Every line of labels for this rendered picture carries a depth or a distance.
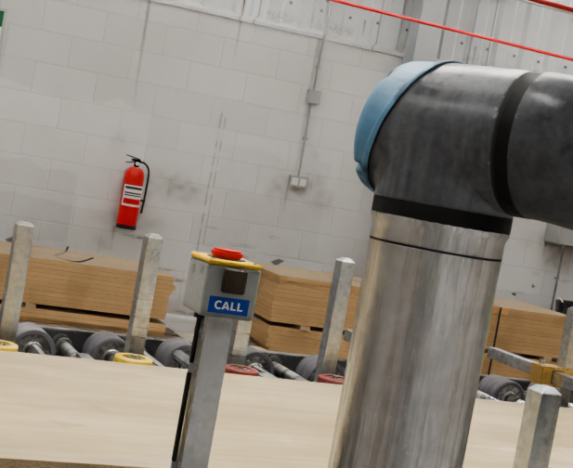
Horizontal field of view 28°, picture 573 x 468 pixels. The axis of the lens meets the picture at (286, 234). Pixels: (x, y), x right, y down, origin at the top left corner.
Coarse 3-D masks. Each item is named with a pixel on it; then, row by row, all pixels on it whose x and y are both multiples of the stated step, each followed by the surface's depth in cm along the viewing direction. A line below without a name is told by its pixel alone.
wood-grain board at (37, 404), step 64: (0, 384) 196; (64, 384) 205; (128, 384) 215; (256, 384) 238; (320, 384) 251; (0, 448) 158; (64, 448) 164; (128, 448) 170; (256, 448) 184; (320, 448) 192; (512, 448) 219
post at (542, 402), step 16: (544, 384) 166; (528, 400) 165; (544, 400) 163; (560, 400) 164; (528, 416) 165; (544, 416) 163; (528, 432) 164; (544, 432) 164; (528, 448) 164; (544, 448) 164; (528, 464) 163; (544, 464) 164
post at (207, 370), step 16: (208, 320) 142; (224, 320) 143; (208, 336) 142; (224, 336) 143; (192, 352) 143; (208, 352) 143; (224, 352) 143; (192, 368) 144; (208, 368) 143; (224, 368) 144; (192, 384) 143; (208, 384) 143; (192, 400) 143; (208, 400) 143; (192, 416) 143; (208, 416) 144; (176, 432) 144; (192, 432) 143; (208, 432) 144; (176, 448) 144; (192, 448) 143; (208, 448) 144; (176, 464) 144; (192, 464) 144
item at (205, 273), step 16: (192, 256) 145; (208, 256) 142; (192, 272) 144; (208, 272) 140; (256, 272) 142; (192, 288) 143; (208, 288) 140; (256, 288) 142; (192, 304) 142; (208, 304) 140
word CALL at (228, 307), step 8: (216, 296) 140; (216, 304) 140; (224, 304) 141; (232, 304) 141; (240, 304) 142; (248, 304) 142; (216, 312) 141; (224, 312) 141; (232, 312) 141; (240, 312) 142
